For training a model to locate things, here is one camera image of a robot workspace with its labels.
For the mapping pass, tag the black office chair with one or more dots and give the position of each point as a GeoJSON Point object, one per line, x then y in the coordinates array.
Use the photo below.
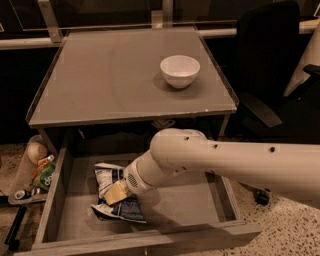
{"type": "Point", "coordinates": [265, 58]}

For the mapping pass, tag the metal railing bar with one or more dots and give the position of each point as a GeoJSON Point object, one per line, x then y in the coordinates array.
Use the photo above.
{"type": "Point", "coordinates": [31, 24]}

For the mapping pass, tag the grey cabinet with flat top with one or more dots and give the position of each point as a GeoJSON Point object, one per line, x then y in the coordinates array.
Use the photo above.
{"type": "Point", "coordinates": [116, 78]}

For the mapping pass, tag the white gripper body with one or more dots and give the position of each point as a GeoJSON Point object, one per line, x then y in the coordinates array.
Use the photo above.
{"type": "Point", "coordinates": [131, 178]}

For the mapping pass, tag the open grey wooden drawer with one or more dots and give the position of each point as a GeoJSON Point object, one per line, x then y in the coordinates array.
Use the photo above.
{"type": "Point", "coordinates": [196, 211]}

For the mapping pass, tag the green snack package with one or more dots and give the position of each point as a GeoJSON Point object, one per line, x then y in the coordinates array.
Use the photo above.
{"type": "Point", "coordinates": [42, 176]}

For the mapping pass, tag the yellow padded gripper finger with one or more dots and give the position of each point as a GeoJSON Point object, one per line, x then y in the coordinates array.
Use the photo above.
{"type": "Point", "coordinates": [116, 192]}

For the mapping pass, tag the white ceramic bowl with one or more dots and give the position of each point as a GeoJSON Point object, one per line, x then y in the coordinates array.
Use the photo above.
{"type": "Point", "coordinates": [179, 71]}

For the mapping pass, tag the black cart leg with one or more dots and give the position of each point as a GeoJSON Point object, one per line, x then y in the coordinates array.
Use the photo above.
{"type": "Point", "coordinates": [11, 241]}

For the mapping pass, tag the beige round ball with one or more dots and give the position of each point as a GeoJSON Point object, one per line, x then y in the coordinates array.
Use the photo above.
{"type": "Point", "coordinates": [36, 151]}

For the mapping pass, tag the blue chip bag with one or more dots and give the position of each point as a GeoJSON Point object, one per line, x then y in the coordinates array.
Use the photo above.
{"type": "Point", "coordinates": [127, 209]}

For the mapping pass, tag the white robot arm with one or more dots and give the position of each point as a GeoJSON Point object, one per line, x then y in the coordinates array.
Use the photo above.
{"type": "Point", "coordinates": [289, 170]}

